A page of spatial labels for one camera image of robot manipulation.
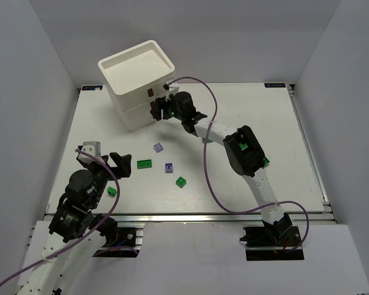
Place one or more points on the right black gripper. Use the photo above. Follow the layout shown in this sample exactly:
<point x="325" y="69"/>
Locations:
<point x="166" y="107"/>

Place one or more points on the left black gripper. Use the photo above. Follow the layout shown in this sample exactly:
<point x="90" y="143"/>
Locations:
<point x="109" y="169"/>

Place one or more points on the green lego plate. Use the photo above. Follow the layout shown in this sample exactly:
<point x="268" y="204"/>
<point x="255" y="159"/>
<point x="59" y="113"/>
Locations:
<point x="146" y="163"/>

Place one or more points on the small green lego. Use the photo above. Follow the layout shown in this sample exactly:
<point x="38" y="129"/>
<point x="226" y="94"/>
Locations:
<point x="267" y="161"/>
<point x="111" y="191"/>

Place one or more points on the purple upside-down lego brick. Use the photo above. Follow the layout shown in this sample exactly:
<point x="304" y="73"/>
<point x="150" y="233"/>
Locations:
<point x="168" y="167"/>

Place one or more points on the green square lego brick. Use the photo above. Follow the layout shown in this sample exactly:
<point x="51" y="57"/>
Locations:
<point x="181" y="182"/>

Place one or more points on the green sloped lego brick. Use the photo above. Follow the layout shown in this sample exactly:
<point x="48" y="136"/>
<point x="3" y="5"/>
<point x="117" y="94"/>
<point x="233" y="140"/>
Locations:
<point x="204" y="140"/>

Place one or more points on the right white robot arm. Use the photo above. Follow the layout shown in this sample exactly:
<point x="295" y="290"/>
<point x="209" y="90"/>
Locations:
<point x="244" y="152"/>

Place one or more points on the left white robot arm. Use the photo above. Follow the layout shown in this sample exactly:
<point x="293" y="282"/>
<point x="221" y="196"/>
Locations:
<point x="75" y="233"/>

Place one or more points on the white drawer cabinet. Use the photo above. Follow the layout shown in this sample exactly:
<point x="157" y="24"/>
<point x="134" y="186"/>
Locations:
<point x="135" y="77"/>

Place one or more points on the purple studded lego brick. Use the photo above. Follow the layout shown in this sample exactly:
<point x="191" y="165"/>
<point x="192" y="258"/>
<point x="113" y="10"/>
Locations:
<point x="158" y="147"/>

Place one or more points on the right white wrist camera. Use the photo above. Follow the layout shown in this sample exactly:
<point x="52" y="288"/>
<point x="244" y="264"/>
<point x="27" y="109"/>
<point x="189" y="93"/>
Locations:
<point x="172" y="88"/>

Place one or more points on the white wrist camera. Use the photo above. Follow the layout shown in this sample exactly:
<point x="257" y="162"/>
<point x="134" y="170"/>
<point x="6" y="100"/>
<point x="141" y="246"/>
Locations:
<point x="88" y="151"/>
<point x="172" y="88"/>

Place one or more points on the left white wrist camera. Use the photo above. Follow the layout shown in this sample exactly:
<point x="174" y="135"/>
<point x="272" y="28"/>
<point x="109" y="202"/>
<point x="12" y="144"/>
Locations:
<point x="88" y="151"/>

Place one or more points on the aluminium table front rail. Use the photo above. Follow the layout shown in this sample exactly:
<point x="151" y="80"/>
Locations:
<point x="296" y="217"/>

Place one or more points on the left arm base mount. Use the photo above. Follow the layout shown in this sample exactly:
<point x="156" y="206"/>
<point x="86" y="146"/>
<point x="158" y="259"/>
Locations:
<point x="120" y="241"/>

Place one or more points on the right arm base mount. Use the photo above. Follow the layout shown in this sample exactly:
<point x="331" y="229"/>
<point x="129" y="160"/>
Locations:
<point x="260" y="245"/>

